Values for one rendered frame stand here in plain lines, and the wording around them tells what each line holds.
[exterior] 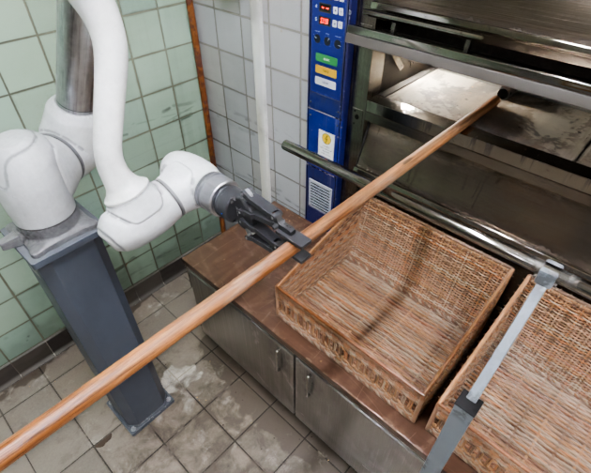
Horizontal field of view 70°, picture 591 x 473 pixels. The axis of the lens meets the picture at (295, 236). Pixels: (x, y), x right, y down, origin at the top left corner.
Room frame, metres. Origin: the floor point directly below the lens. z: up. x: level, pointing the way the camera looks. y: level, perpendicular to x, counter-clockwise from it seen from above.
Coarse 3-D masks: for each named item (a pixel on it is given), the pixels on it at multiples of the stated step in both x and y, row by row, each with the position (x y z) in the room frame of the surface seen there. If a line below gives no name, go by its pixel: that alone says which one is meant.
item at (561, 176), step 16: (384, 112) 1.26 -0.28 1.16; (400, 112) 1.23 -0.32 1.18; (416, 112) 1.22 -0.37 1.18; (416, 128) 1.18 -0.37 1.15; (432, 128) 1.15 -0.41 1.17; (464, 144) 1.07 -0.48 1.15; (480, 144) 1.05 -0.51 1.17; (496, 144) 1.03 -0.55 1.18; (512, 144) 1.03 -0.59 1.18; (512, 160) 0.98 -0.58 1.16; (528, 160) 0.96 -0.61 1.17; (544, 160) 0.94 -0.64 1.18; (560, 160) 0.94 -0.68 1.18; (544, 176) 0.92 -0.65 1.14; (560, 176) 0.90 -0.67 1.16; (576, 176) 0.88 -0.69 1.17
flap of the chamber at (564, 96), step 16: (368, 48) 1.15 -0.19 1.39; (384, 48) 1.11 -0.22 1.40; (400, 48) 1.08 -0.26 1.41; (432, 64) 1.02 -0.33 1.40; (448, 64) 0.99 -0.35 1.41; (464, 64) 0.97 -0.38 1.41; (528, 64) 1.06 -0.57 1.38; (496, 80) 0.91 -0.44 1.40; (512, 80) 0.89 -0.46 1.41; (528, 80) 0.88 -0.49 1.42; (544, 96) 0.84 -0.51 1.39; (560, 96) 0.82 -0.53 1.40; (576, 96) 0.81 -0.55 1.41
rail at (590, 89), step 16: (352, 32) 1.19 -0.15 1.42; (368, 32) 1.16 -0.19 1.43; (384, 32) 1.13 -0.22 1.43; (416, 48) 1.06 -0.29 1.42; (432, 48) 1.03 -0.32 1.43; (448, 48) 1.01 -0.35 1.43; (480, 64) 0.95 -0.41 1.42; (496, 64) 0.93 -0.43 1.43; (512, 64) 0.91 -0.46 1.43; (544, 80) 0.85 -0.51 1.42; (560, 80) 0.84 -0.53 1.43; (576, 80) 0.83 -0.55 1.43
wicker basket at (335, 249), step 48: (336, 240) 1.13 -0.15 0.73; (384, 240) 1.13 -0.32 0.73; (432, 240) 1.04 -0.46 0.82; (288, 288) 0.94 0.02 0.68; (336, 288) 1.03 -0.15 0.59; (384, 288) 1.02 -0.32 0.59; (432, 288) 0.97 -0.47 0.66; (480, 288) 0.89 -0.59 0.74; (336, 336) 0.74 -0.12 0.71; (384, 336) 0.82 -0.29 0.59; (432, 336) 0.82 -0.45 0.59; (384, 384) 0.61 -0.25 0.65; (432, 384) 0.56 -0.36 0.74
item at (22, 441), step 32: (448, 128) 1.06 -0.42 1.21; (416, 160) 0.91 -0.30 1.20; (320, 224) 0.65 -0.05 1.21; (288, 256) 0.57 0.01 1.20; (224, 288) 0.48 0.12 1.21; (192, 320) 0.42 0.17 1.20; (160, 352) 0.37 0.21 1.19; (96, 384) 0.31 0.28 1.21; (64, 416) 0.26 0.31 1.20; (0, 448) 0.22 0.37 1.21; (32, 448) 0.23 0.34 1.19
